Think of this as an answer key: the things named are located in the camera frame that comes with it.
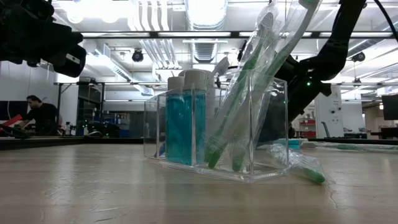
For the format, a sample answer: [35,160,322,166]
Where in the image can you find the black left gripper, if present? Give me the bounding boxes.
[0,21,87,78]

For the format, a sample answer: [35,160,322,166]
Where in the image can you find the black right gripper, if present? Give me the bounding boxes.
[257,79,332,143]

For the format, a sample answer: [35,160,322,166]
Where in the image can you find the green toothbrush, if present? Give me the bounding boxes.
[300,139,398,154]
[203,2,280,170]
[269,142,326,184]
[229,0,323,174]

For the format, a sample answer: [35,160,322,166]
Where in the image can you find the clear acrylic organizer box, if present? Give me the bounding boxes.
[142,68,289,184]

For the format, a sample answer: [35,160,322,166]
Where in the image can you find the red shelf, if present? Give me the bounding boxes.
[298,117,317,138]

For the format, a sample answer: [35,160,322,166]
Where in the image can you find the white pillar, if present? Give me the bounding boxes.
[313,85,345,139]

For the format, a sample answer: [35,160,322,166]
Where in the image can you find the person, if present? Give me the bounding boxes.
[19,95,63,136]

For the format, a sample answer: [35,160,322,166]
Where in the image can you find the black monitor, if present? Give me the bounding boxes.
[0,100,29,121]
[381,94,398,121]

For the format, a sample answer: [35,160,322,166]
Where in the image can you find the red object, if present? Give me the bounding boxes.
[1,114,23,127]

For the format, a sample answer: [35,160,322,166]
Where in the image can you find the black background frame rig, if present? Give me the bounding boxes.
[53,81,106,137]

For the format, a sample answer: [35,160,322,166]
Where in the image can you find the black metal table frame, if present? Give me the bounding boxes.
[0,136,398,152]

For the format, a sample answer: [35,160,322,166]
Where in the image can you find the black overhead frame bar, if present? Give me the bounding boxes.
[81,30,398,39]

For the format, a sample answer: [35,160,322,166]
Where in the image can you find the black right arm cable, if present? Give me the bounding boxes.
[372,0,398,34]

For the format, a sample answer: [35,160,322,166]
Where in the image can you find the silver ventilation duct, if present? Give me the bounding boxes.
[184,0,228,65]

